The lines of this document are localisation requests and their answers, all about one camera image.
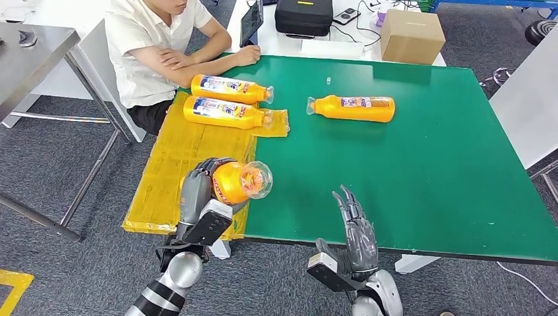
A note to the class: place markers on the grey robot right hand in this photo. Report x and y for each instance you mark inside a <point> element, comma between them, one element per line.
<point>362,248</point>

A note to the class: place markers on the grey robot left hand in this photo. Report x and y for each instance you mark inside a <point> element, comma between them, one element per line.
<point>194,196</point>

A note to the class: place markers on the orange detergent bottle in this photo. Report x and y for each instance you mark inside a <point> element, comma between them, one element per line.
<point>226,89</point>
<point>231,185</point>
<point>222,113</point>
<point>327,109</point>

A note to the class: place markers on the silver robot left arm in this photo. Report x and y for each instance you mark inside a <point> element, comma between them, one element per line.
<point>174,279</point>

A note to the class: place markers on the yellow taped cardboard mat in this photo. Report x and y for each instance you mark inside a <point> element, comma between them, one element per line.
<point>174,152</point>

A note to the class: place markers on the white table leg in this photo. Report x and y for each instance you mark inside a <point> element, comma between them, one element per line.
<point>414,265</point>
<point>221,249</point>

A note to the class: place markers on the person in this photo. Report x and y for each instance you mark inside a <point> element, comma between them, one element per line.
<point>139,48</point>

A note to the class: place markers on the white table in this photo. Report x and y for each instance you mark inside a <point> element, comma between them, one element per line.
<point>279,46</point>

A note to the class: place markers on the black tablet on stand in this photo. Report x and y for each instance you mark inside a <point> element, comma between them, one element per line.
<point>250,22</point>

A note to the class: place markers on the stainless steel table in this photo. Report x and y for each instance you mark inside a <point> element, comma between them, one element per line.
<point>30,74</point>

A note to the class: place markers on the black carrying case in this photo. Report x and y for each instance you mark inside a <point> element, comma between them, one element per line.
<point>304,18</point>

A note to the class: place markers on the brown cardboard box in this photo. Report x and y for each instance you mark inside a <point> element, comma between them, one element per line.
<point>410,38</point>

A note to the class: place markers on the white board panel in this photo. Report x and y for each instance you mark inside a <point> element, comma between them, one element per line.
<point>532,100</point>

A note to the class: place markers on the small grey metal part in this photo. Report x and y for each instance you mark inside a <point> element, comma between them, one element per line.
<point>28,39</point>

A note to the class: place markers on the small purple item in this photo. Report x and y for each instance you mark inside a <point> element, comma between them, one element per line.
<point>379,18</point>

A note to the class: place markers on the black remote controller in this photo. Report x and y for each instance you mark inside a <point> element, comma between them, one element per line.
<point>346,16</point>

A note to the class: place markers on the green plastic crate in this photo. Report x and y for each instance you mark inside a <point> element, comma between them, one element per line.
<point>426,4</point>

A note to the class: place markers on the blue metal shelf rack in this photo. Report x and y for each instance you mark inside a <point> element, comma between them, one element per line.
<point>479,2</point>

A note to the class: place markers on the black round stool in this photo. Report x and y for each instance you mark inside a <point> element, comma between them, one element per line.
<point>540,32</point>

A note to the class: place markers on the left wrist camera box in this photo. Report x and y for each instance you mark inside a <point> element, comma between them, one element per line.
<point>209,226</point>

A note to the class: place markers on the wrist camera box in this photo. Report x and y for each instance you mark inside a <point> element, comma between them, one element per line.
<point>327,272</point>
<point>209,226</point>

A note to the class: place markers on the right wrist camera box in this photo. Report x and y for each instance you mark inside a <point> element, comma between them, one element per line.
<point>327,272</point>

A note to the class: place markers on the steel frame legs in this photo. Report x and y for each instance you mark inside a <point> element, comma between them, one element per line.
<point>545,175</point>

